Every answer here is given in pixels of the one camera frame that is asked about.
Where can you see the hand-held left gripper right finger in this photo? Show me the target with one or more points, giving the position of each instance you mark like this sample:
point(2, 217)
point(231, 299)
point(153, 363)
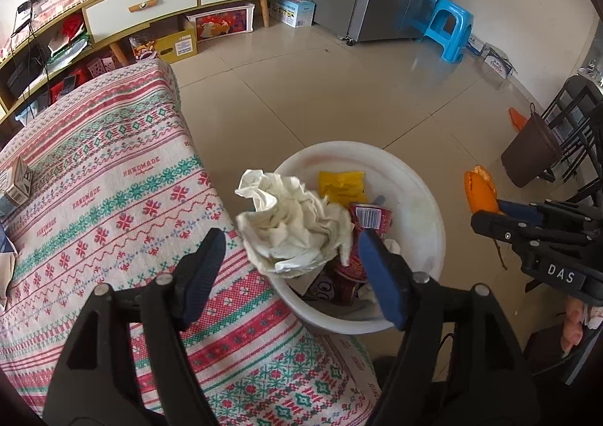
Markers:
point(381, 275)

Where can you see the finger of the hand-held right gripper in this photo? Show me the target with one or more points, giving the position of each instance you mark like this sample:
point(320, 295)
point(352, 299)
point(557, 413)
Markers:
point(520, 211)
point(518, 237)

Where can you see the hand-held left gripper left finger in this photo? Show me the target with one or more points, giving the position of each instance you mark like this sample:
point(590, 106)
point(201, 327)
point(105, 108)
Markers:
point(205, 275)

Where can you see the red instant noodle cup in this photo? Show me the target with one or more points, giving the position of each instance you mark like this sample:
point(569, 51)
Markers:
point(377, 221)

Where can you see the white plastic basin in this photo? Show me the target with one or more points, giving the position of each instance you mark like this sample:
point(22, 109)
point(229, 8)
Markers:
point(414, 200)

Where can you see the yellow snack bag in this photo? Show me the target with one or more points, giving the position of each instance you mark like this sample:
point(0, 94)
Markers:
point(341, 188)

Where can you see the white tissue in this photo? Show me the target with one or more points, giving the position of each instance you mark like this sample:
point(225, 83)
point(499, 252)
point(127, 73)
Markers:
point(292, 223)

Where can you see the brown trash bin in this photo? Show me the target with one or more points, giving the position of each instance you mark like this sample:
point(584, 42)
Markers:
point(530, 152)

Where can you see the person's right hand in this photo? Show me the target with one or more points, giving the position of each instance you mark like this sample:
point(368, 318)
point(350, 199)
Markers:
point(575, 322)

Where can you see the white paper scrap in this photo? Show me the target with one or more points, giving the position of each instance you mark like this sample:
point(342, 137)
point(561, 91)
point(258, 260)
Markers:
point(370, 298)
point(392, 246)

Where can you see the orange plastic object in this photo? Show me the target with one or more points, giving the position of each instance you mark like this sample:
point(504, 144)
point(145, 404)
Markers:
point(517, 118)
point(480, 192)

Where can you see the printed white wrapper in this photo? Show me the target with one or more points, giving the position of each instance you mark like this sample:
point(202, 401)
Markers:
point(320, 287)

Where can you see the black metal chair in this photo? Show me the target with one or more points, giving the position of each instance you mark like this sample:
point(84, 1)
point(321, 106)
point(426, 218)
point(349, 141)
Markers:
point(577, 124)

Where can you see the patterned tablecloth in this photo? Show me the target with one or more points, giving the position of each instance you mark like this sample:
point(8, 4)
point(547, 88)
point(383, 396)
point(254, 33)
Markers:
point(117, 181)

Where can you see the blue white carton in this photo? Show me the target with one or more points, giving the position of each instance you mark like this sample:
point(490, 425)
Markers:
point(497, 62)

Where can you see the blue plastic stool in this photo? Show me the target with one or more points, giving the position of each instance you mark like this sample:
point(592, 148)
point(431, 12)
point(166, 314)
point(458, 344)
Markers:
point(447, 25)

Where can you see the light blue milk carton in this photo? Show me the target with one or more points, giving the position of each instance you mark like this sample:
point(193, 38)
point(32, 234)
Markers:
point(19, 183)

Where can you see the yellow printed cardboard box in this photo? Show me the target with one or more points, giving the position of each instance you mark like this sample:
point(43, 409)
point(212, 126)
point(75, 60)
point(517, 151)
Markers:
point(176, 45)

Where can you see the pink perforated basket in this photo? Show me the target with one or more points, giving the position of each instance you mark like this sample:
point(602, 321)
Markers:
point(100, 67)

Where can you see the clear storage box red contents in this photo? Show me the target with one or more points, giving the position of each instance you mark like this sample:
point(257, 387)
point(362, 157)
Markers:
point(221, 23)

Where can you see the green white plastic bag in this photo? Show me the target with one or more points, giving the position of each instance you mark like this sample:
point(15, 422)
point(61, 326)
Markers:
point(66, 42)

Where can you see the black electronic box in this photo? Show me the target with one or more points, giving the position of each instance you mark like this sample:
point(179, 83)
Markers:
point(23, 72)

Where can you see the blue white box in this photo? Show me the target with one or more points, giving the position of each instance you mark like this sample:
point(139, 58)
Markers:
point(294, 13)

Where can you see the pink floral cloth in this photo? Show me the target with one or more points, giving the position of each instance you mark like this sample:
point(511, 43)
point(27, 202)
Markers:
point(70, 2)

